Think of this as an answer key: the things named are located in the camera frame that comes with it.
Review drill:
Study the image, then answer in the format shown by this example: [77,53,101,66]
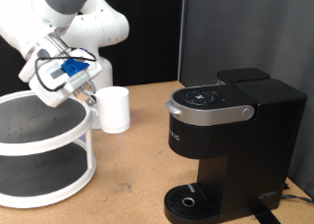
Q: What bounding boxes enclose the wrist camera blue mount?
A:
[48,57,91,87]

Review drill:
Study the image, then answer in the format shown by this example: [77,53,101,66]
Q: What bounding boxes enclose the black Keurig coffee machine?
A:
[164,78,308,224]

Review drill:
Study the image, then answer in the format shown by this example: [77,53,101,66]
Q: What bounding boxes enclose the white two-tier turntable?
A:
[0,88,97,209]

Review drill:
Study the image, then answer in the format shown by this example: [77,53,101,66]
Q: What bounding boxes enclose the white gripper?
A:
[18,47,103,109]

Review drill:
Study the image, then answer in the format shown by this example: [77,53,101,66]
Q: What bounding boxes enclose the white mug green-taped handle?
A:
[88,85,131,135]

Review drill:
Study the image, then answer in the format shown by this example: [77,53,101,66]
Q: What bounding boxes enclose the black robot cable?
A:
[33,48,98,92]

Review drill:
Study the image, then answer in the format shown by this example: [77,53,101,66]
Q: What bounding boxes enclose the coffee machine power cable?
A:
[282,194,314,205]

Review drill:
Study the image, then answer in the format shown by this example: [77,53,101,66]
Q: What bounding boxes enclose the black curtain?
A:
[0,0,184,97]

